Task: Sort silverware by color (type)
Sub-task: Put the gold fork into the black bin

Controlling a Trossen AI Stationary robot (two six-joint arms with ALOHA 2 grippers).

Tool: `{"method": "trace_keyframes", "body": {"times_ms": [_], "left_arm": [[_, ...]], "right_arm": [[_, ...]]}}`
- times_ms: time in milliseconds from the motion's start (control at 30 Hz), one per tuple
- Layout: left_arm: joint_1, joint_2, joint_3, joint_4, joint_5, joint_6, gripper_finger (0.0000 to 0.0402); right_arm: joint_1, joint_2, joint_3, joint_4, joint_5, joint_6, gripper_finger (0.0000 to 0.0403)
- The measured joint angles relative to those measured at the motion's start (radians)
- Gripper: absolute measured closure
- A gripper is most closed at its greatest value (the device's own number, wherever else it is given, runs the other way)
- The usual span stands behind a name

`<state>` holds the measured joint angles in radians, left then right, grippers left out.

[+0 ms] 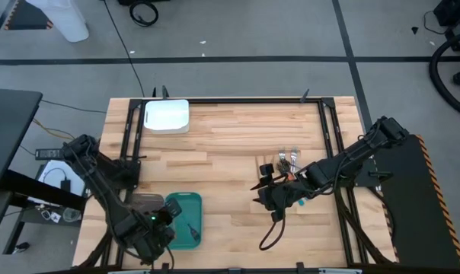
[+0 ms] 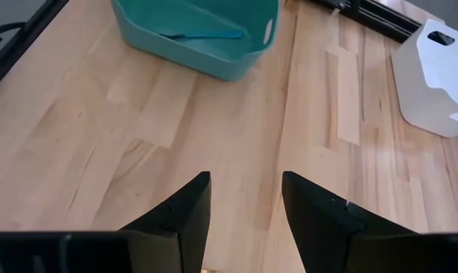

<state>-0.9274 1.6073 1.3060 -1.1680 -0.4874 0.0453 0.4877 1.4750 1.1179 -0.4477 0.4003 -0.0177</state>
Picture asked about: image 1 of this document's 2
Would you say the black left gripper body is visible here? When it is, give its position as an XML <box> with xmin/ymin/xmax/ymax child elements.
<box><xmin>149</xmin><ymin>207</ymin><xmax>177</xmax><ymax>248</ymax></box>

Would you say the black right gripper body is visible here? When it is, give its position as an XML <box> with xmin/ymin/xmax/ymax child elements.
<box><xmin>264</xmin><ymin>180</ymin><xmax>311</xmax><ymax>212</ymax></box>

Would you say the teal plastic bin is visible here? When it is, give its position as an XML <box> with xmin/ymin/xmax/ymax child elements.
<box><xmin>164</xmin><ymin>192</ymin><xmax>203</xmax><ymax>250</ymax></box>

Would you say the smoky grey plastic bin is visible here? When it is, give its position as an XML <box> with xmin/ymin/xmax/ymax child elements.
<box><xmin>129</xmin><ymin>193</ymin><xmax>166</xmax><ymax>216</ymax></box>

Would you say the clear glass cup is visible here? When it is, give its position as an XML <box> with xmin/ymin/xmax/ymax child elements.
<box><xmin>62</xmin><ymin>207</ymin><xmax>81</xmax><ymax>223</ymax></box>

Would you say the white plastic bin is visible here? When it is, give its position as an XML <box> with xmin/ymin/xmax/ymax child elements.
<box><xmin>143</xmin><ymin>99</ymin><xmax>190</xmax><ymax>135</ymax></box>

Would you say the white paper sheet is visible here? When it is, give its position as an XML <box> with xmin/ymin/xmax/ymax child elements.
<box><xmin>37</xmin><ymin>159</ymin><xmax>86</xmax><ymax>197</ymax></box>

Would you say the black platform with hazard stripes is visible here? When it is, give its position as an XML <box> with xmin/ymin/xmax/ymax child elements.
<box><xmin>372</xmin><ymin>133</ymin><xmax>460</xmax><ymax>270</ymax></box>

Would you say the black power strip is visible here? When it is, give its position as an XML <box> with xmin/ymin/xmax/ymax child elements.
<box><xmin>34</xmin><ymin>148</ymin><xmax>65</xmax><ymax>161</ymax></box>

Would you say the small black floor object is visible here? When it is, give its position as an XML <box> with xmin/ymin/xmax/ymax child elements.
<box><xmin>11</xmin><ymin>241</ymin><xmax>31</xmax><ymax>254</ymax></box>

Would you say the black desk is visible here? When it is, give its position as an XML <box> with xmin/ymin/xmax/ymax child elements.
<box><xmin>0</xmin><ymin>88</ymin><xmax>88</xmax><ymax>255</ymax></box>

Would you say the white plastic cone base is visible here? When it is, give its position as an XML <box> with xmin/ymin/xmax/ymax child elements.
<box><xmin>26</xmin><ymin>0</ymin><xmax>90</xmax><ymax>43</ymax></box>

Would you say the black equipment stack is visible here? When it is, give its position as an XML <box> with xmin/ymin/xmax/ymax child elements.
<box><xmin>433</xmin><ymin>0</ymin><xmax>460</xmax><ymax>53</ymax></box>

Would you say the hazard striped floor mat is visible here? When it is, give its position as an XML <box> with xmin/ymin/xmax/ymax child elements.
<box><xmin>3</xmin><ymin>0</ymin><xmax>55</xmax><ymax>31</ymax></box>

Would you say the black right gripper cable loop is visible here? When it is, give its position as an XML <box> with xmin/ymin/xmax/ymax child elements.
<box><xmin>259</xmin><ymin>210</ymin><xmax>289</xmax><ymax>251</ymax></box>

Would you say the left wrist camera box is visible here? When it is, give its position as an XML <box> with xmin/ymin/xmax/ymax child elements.
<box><xmin>163</xmin><ymin>197</ymin><xmax>184</xmax><ymax>220</ymax></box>

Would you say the black table frame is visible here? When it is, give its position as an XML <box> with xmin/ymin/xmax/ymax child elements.
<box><xmin>117</xmin><ymin>86</ymin><xmax>370</xmax><ymax>267</ymax></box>

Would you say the yellow floor cable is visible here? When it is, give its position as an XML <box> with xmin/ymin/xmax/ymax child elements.
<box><xmin>31</xmin><ymin>117</ymin><xmax>77</xmax><ymax>142</ymax></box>

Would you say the long black floor cable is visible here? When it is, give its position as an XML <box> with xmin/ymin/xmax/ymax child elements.
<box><xmin>102</xmin><ymin>0</ymin><xmax>146</xmax><ymax>98</ymax></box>

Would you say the thick black hose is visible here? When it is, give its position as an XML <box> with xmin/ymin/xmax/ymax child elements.
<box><xmin>429</xmin><ymin>36</ymin><xmax>460</xmax><ymax>121</ymax></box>

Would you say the coiled black cable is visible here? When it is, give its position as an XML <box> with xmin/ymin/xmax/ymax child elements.
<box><xmin>129</xmin><ymin>1</ymin><xmax>159</xmax><ymax>27</ymax></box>

